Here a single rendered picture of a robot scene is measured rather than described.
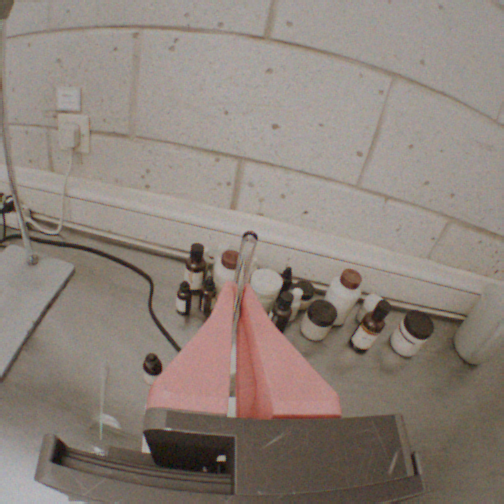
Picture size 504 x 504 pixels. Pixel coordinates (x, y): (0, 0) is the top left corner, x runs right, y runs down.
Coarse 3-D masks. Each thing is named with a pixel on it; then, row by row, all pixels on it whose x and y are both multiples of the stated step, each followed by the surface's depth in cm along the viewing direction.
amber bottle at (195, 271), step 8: (192, 248) 56; (200, 248) 57; (192, 256) 57; (200, 256) 57; (192, 264) 58; (200, 264) 58; (192, 272) 58; (200, 272) 58; (192, 280) 59; (200, 280) 60; (192, 288) 61
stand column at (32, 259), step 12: (0, 24) 27; (0, 36) 29; (0, 48) 30; (0, 60) 31; (0, 72) 32; (0, 84) 34; (0, 96) 35; (0, 108) 36; (0, 120) 37; (12, 156) 42; (12, 168) 43; (12, 180) 44; (12, 192) 46; (24, 228) 51; (24, 240) 52
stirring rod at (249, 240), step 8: (248, 232) 12; (248, 240) 12; (256, 240) 12; (240, 248) 12; (248, 248) 12; (240, 256) 12; (248, 256) 12; (240, 264) 12; (248, 264) 12; (240, 272) 13; (248, 272) 13; (240, 280) 13; (248, 280) 13; (232, 288) 13; (240, 288) 13; (240, 296) 13; (240, 304) 14; (232, 328) 15; (232, 336) 15; (232, 344) 16
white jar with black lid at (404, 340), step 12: (408, 312) 57; (420, 312) 57; (408, 324) 55; (420, 324) 55; (432, 324) 55; (396, 336) 58; (408, 336) 55; (420, 336) 53; (396, 348) 57; (408, 348) 55
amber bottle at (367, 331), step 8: (384, 304) 52; (368, 312) 55; (376, 312) 52; (384, 312) 51; (368, 320) 53; (376, 320) 53; (384, 320) 54; (360, 328) 55; (368, 328) 53; (376, 328) 53; (352, 336) 58; (360, 336) 55; (368, 336) 54; (376, 336) 54; (352, 344) 57; (360, 344) 56; (368, 344) 55
